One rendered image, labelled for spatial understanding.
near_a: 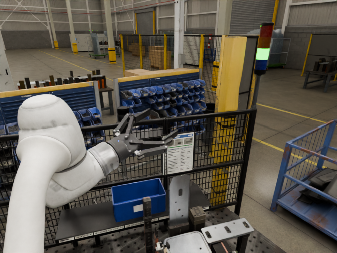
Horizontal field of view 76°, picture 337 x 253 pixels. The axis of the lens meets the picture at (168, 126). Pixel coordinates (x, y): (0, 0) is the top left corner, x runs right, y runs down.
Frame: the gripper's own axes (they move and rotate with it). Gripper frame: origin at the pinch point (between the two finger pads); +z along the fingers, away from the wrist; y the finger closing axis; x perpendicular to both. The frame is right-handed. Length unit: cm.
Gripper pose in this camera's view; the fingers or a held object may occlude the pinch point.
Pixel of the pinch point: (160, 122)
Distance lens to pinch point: 76.3
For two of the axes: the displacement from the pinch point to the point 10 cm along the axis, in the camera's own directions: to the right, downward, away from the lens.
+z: 7.0, -4.6, 5.5
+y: 7.1, 5.5, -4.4
